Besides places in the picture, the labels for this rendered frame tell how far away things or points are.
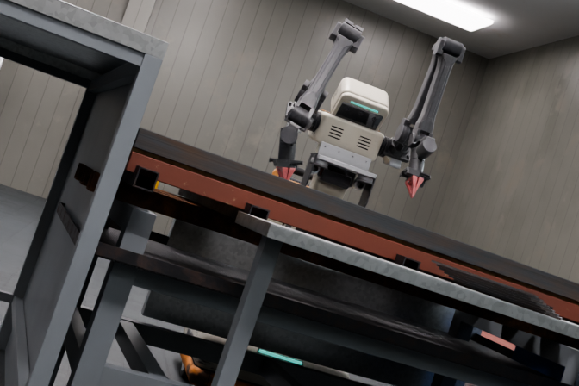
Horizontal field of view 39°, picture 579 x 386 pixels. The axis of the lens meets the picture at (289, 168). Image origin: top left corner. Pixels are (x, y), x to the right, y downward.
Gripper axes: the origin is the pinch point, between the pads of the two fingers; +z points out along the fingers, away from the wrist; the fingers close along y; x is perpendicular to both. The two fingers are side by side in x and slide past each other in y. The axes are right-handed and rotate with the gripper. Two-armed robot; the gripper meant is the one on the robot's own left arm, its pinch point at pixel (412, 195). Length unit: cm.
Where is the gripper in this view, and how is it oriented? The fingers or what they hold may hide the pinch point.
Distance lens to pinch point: 308.5
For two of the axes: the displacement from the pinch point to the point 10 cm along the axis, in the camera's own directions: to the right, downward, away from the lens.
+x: -3.3, 4.2, 8.5
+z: -2.0, 8.5, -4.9
